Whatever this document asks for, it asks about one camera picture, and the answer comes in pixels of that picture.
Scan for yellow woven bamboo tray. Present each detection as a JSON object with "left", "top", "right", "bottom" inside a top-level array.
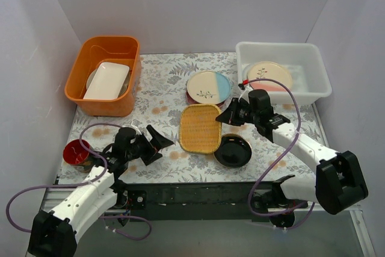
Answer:
[{"left": 179, "top": 104, "right": 222, "bottom": 155}]

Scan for cream and pink plate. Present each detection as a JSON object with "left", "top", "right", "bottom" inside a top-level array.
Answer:
[{"left": 248, "top": 61, "right": 293, "bottom": 91}]

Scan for white ribbed soup plate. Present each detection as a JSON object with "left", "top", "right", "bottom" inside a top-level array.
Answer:
[{"left": 242, "top": 64, "right": 253, "bottom": 87}]

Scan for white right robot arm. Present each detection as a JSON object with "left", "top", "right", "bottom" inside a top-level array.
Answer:
[{"left": 216, "top": 90, "right": 369, "bottom": 215}]

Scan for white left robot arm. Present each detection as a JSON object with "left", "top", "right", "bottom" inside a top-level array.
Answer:
[{"left": 28, "top": 125, "right": 174, "bottom": 256}]

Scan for white plastic bin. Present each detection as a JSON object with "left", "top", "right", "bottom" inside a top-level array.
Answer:
[{"left": 236, "top": 42, "right": 332, "bottom": 105}]

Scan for orange plastic bin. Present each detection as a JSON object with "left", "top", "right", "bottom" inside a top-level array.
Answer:
[{"left": 64, "top": 36, "right": 141, "bottom": 117}]

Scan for cream and blue plate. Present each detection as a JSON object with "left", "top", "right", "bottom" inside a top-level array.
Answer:
[{"left": 186, "top": 71, "right": 231, "bottom": 104}]

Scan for black gold-rimmed bowl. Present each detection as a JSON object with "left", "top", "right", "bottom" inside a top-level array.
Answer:
[{"left": 214, "top": 134, "right": 253, "bottom": 169}]

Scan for floral table mat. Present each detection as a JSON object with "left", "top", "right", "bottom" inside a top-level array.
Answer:
[{"left": 69, "top": 52, "right": 313, "bottom": 184}]

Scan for dark pink scalloped plate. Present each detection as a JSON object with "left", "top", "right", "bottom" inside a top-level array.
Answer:
[{"left": 185, "top": 92, "right": 225, "bottom": 108}]

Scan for red lacquer cup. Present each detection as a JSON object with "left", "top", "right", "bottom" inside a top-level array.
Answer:
[{"left": 63, "top": 139, "right": 94, "bottom": 173}]

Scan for white rectangular dish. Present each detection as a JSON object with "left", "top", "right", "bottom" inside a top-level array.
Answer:
[{"left": 83, "top": 61, "right": 129, "bottom": 101}]

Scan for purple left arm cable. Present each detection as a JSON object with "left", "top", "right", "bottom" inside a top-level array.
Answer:
[{"left": 5, "top": 123, "right": 152, "bottom": 241}]

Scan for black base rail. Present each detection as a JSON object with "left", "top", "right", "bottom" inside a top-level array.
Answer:
[{"left": 54, "top": 182, "right": 310, "bottom": 223}]

